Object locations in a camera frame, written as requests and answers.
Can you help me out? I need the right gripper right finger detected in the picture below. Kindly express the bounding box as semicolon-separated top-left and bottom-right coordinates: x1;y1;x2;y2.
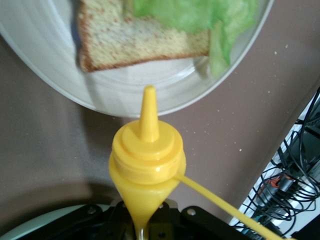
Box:
149;204;241;240

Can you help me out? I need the yellow mustard squeeze bottle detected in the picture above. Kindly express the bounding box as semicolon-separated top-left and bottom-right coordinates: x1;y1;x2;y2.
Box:
108;85;292;240

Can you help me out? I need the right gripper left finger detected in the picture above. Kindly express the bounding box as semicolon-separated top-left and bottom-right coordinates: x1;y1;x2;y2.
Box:
14;203;137;240

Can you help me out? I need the beige plate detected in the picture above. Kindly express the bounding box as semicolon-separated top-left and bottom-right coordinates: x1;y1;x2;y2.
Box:
0;0;275;118

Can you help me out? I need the pale green plate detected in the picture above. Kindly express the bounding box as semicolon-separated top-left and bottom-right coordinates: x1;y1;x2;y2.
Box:
0;203;113;240

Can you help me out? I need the black cable tangle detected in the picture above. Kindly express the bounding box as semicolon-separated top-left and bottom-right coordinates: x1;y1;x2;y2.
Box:
229;86;320;240

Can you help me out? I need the pale crust bread slice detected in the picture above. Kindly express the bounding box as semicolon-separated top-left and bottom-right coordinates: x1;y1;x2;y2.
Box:
77;0;211;73

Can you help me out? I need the green lettuce leaf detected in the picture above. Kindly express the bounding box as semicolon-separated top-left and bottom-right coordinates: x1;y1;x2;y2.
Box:
132;0;258;78

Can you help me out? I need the red orange connector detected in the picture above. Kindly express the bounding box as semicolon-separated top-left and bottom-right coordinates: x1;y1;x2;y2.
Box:
267;174;286;192

